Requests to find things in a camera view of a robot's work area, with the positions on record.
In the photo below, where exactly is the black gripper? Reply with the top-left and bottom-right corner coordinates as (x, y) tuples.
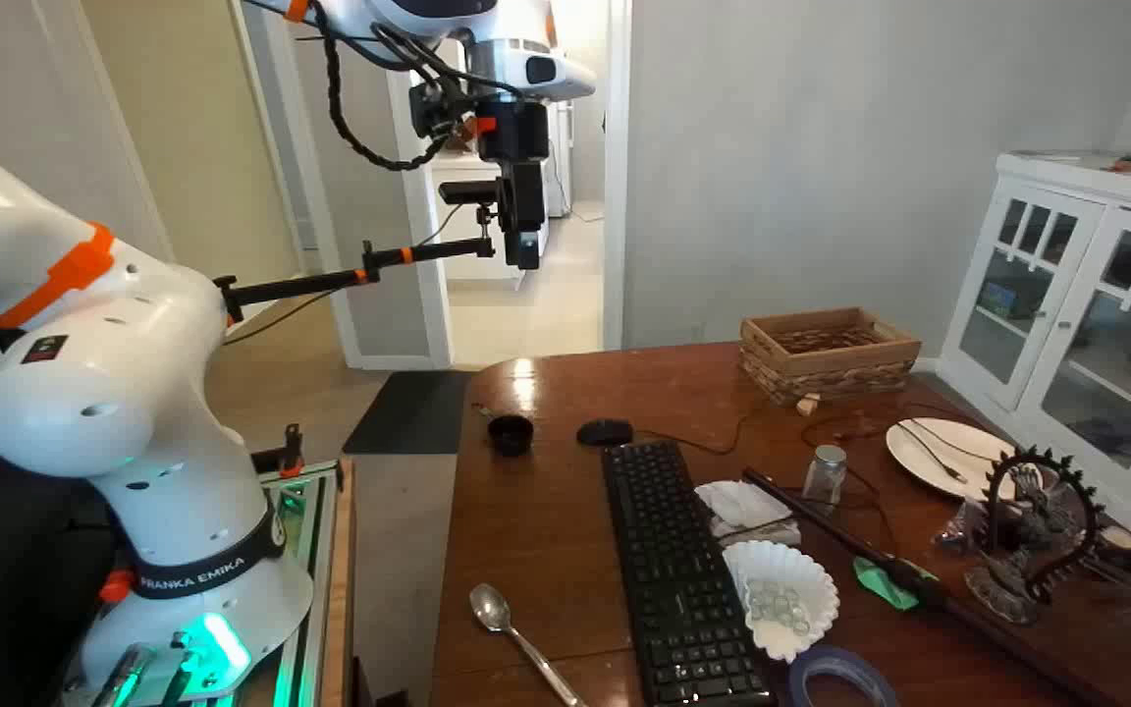
(484, 100), (557, 274)

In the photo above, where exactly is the black computer mouse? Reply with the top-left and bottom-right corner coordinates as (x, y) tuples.
(572, 418), (641, 453)

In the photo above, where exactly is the robot base stand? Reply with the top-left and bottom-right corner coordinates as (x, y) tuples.
(60, 457), (361, 707)

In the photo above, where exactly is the white door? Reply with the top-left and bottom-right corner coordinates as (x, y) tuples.
(227, 0), (458, 377)

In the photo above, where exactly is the small black cup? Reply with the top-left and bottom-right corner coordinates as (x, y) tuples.
(484, 413), (537, 461)

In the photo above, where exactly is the dark floor mat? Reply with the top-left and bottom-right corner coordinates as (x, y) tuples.
(339, 371), (477, 461)

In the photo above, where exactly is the woven wicker basket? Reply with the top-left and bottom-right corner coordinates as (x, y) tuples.
(733, 304), (925, 408)

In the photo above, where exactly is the white folded napkin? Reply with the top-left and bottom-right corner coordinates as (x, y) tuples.
(689, 477), (805, 550)

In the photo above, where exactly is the silver metal spoon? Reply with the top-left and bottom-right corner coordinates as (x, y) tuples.
(463, 576), (586, 707)

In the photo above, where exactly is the black computer keyboard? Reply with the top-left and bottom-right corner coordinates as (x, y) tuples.
(595, 436), (780, 707)

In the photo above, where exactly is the small glass jar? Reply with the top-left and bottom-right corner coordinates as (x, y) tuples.
(797, 439), (852, 520)

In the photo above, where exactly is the long black stick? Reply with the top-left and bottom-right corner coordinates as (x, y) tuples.
(736, 462), (950, 608)

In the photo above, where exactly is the white paper coffee filter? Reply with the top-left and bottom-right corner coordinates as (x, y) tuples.
(717, 533), (845, 667)

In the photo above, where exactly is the metal fork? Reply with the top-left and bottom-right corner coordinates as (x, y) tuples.
(903, 419), (976, 489)

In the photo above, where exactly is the small green object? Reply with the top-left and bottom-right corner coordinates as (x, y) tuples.
(849, 554), (924, 617)

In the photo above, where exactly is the white round plate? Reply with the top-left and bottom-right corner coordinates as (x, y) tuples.
(878, 413), (1022, 507)

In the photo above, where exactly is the white glass door cabinet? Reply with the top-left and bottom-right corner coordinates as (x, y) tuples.
(934, 148), (1131, 575)

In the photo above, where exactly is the dark metal gear stand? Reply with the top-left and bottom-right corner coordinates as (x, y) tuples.
(962, 439), (1115, 630)

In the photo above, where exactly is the small round candle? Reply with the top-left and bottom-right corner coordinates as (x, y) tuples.
(1091, 524), (1131, 576)

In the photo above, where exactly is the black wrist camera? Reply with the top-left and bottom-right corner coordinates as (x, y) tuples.
(435, 176), (505, 211)

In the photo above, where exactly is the black camera mount rod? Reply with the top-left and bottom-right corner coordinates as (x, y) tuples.
(212, 231), (503, 328)

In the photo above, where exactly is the orange arm strap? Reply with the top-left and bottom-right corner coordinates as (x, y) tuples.
(0, 220), (121, 335)

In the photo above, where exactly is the blue tape ring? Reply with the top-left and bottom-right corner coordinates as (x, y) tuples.
(785, 639), (903, 707)

